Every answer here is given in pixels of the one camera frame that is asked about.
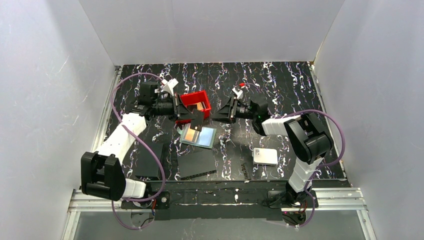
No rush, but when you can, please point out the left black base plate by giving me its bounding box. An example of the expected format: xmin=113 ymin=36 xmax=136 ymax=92
xmin=121 ymin=191 xmax=171 ymax=210

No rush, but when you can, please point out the mint green card holder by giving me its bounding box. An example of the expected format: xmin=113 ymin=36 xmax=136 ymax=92
xmin=176 ymin=123 xmax=217 ymax=149

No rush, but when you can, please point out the black flat plate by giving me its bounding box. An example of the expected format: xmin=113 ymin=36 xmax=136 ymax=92
xmin=177 ymin=149 xmax=217 ymax=181

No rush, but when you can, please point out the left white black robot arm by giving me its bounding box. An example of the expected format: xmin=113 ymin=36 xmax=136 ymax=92
xmin=80 ymin=78 xmax=196 ymax=202

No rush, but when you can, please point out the orange card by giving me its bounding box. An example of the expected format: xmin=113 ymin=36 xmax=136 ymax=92
xmin=183 ymin=127 xmax=200 ymax=143

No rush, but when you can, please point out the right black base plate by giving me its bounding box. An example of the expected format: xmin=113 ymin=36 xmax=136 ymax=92
xmin=261 ymin=190 xmax=319 ymax=212

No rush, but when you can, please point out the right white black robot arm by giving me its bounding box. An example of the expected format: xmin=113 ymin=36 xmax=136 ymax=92
xmin=211 ymin=97 xmax=334 ymax=205

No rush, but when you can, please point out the black rectangular block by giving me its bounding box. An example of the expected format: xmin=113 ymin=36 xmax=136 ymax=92
xmin=133 ymin=142 xmax=164 ymax=181

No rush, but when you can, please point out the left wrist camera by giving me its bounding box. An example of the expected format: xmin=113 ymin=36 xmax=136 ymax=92
xmin=161 ymin=78 xmax=179 ymax=96

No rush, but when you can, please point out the red plastic bin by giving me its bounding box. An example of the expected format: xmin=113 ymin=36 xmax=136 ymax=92
xmin=177 ymin=90 xmax=212 ymax=130

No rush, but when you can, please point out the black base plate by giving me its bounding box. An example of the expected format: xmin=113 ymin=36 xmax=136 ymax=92
xmin=121 ymin=191 xmax=171 ymax=210
xmin=261 ymin=190 xmax=319 ymax=212

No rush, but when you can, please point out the small black comb strip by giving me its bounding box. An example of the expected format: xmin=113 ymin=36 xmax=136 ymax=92
xmin=241 ymin=163 xmax=251 ymax=182

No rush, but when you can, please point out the white flat box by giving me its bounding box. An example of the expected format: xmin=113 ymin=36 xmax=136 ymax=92
xmin=252 ymin=147 xmax=278 ymax=166

